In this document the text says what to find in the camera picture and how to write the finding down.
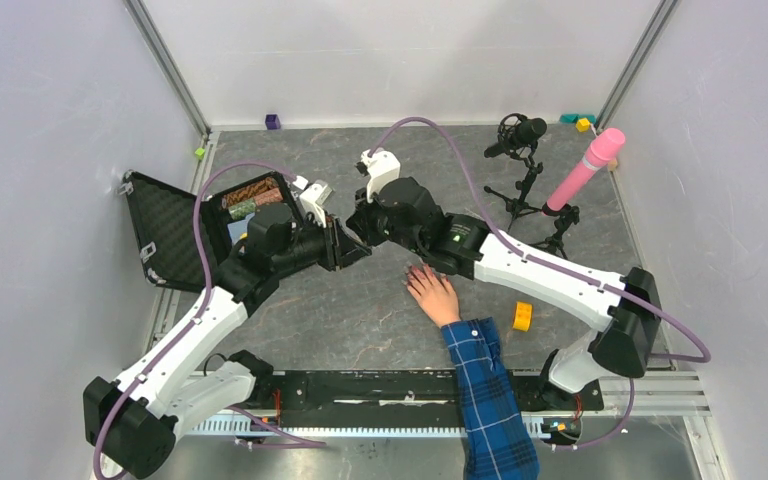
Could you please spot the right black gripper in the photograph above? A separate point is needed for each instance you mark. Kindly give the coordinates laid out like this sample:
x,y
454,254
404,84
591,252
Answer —
x,y
360,221

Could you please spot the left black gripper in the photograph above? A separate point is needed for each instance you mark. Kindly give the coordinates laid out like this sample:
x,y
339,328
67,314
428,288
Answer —
x,y
340,248

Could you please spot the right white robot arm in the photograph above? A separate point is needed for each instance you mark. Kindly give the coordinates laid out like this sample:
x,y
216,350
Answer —
x,y
616,307

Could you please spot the blue plaid sleeve forearm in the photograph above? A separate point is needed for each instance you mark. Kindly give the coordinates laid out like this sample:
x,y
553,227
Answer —
x,y
498,444

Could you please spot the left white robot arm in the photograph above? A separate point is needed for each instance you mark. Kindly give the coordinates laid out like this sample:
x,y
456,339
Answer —
x,y
135,420

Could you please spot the person hand with painted nails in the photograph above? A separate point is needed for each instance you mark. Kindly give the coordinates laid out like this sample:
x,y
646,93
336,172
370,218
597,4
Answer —
x,y
434,295

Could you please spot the purple cube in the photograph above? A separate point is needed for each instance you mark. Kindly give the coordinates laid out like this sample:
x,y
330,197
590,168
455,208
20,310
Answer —
x,y
272,122

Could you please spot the yellow block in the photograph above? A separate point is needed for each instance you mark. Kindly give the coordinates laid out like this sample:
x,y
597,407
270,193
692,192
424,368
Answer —
x,y
522,318

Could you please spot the black poker chip case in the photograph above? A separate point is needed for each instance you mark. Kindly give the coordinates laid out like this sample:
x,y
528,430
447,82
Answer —
x,y
161,216

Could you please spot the black tripod stand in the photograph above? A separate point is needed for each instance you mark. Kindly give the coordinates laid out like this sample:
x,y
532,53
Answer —
x,y
554,243

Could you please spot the teal block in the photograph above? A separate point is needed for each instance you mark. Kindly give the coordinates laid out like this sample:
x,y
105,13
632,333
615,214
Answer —
x,y
573,118

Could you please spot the small yellow cube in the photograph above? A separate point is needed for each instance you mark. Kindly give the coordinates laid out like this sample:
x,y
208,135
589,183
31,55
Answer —
x,y
583,124

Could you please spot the pink foam cylinder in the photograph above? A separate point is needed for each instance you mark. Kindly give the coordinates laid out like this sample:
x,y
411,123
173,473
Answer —
x,y
600,152

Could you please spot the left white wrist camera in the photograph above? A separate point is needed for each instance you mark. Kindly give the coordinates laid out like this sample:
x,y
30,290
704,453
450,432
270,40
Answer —
x,y
312,196

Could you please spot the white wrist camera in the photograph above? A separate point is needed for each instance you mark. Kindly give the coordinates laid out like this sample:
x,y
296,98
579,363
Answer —
x,y
381,168
312,196

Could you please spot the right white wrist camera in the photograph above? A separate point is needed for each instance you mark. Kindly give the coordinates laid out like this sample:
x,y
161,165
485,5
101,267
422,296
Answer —
x,y
381,168

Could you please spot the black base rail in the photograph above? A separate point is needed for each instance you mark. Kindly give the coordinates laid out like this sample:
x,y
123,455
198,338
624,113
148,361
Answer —
x,y
353,399

